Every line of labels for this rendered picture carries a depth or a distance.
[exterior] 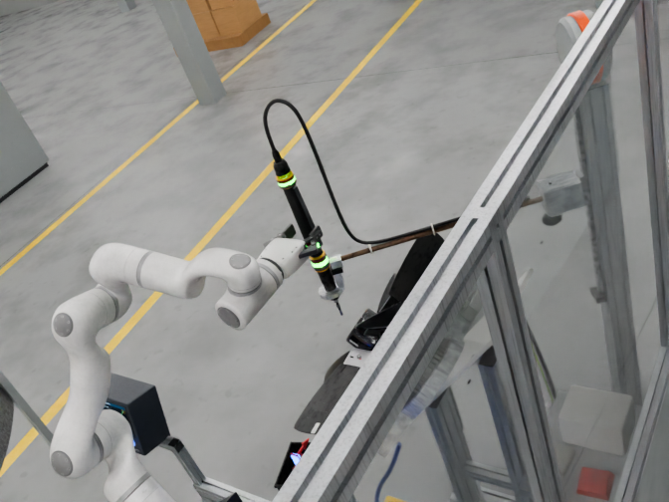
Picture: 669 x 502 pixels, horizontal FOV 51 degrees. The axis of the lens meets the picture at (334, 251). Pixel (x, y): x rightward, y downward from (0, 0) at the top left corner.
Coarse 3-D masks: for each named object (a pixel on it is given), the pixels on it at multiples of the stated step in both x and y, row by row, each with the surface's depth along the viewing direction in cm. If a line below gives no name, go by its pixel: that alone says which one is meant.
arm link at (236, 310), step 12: (264, 276) 157; (228, 288) 153; (264, 288) 156; (276, 288) 160; (228, 300) 152; (240, 300) 152; (252, 300) 153; (264, 300) 157; (216, 312) 155; (228, 312) 152; (240, 312) 151; (252, 312) 153; (228, 324) 155; (240, 324) 153
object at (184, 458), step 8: (176, 440) 215; (184, 448) 217; (176, 456) 217; (184, 456) 217; (184, 464) 218; (192, 464) 220; (192, 472) 220; (200, 472) 223; (192, 480) 224; (200, 480) 223
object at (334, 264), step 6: (336, 258) 179; (336, 264) 179; (342, 264) 179; (336, 270) 179; (342, 270) 179; (336, 276) 181; (336, 282) 182; (342, 282) 182; (324, 288) 185; (336, 288) 183; (342, 288) 183; (324, 294) 183; (330, 294) 182; (336, 294) 182
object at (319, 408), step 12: (336, 372) 198; (348, 372) 196; (324, 384) 198; (336, 384) 194; (348, 384) 192; (324, 396) 194; (336, 396) 191; (312, 408) 193; (324, 408) 190; (300, 420) 194; (312, 420) 190; (324, 420) 186
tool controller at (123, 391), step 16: (112, 384) 217; (128, 384) 215; (144, 384) 213; (112, 400) 209; (128, 400) 206; (144, 400) 209; (128, 416) 207; (144, 416) 210; (160, 416) 215; (144, 432) 210; (160, 432) 215; (144, 448) 211
